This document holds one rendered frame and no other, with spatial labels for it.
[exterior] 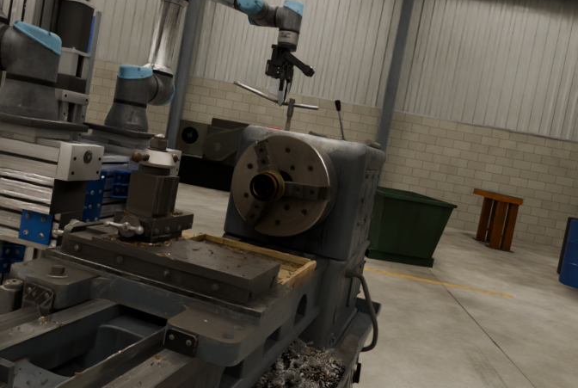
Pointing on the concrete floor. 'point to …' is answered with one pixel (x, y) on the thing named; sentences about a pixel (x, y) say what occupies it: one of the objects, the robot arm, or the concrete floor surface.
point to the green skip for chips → (406, 226)
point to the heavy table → (497, 219)
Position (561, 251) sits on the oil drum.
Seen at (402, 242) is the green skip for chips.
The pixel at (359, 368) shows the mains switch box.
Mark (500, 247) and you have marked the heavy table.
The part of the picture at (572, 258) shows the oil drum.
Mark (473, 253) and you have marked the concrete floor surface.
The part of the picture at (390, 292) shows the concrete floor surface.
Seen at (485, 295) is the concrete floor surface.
